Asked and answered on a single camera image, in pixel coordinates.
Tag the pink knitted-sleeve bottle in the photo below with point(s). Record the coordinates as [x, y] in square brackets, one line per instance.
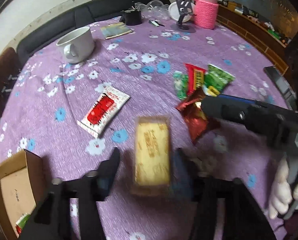
[205, 13]

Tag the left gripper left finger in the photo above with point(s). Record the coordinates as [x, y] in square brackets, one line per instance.
[51, 217]

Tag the white plate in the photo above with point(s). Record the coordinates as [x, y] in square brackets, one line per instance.
[175, 15]

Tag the light green candy packet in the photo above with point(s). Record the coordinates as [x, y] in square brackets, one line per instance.
[180, 83]

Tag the black pouch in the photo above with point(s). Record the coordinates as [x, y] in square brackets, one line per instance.
[131, 17]

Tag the cardboard box tray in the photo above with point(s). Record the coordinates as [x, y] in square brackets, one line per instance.
[22, 185]

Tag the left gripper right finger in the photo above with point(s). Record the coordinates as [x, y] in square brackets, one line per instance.
[243, 218]

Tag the green snack packet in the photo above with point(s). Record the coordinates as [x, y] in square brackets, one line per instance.
[215, 80]

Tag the wooden side cabinet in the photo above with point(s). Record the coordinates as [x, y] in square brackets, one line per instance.
[257, 36]

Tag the dark red foil snack packet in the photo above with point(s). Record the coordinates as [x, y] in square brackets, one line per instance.
[197, 122]

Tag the small booklet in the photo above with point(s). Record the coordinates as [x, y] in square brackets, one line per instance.
[115, 30]

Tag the black sofa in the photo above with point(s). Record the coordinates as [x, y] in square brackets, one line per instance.
[93, 11]

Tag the white ceramic mug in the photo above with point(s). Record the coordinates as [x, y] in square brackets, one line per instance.
[77, 45]

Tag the black phone stand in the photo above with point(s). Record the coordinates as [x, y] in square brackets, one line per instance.
[185, 9]

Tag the red white snack packet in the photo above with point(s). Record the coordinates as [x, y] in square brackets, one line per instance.
[103, 111]

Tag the white gloved right hand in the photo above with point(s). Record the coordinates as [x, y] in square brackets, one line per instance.
[281, 194]

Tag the yellow cake snack packet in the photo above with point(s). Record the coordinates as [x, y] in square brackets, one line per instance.
[151, 161]

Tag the purple floral tablecloth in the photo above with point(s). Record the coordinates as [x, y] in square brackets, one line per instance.
[50, 96]

